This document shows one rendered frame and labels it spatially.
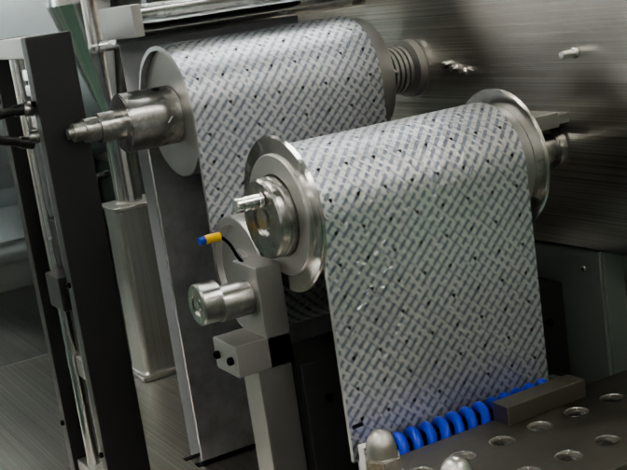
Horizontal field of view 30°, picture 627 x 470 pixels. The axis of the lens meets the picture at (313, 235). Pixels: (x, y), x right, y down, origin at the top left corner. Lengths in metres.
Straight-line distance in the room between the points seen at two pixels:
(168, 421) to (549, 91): 0.71
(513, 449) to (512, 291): 0.18
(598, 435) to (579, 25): 0.40
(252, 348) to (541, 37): 0.44
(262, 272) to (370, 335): 0.12
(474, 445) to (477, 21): 0.49
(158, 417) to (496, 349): 0.63
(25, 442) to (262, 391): 0.61
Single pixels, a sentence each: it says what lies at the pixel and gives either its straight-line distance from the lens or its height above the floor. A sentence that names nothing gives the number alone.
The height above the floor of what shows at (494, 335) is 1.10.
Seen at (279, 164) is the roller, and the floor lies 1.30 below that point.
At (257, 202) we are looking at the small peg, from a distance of 1.05.
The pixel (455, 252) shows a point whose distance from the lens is 1.11.
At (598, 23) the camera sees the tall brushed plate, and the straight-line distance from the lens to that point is 1.19.
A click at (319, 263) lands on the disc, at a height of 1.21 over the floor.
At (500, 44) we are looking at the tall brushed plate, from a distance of 1.31.
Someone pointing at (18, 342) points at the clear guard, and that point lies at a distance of 2.04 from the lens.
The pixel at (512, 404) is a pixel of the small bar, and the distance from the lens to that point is 1.11.
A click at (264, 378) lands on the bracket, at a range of 1.12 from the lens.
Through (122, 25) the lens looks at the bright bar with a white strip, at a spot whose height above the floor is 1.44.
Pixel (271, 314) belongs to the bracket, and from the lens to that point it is 1.10.
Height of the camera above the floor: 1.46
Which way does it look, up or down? 12 degrees down
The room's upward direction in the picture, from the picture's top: 8 degrees counter-clockwise
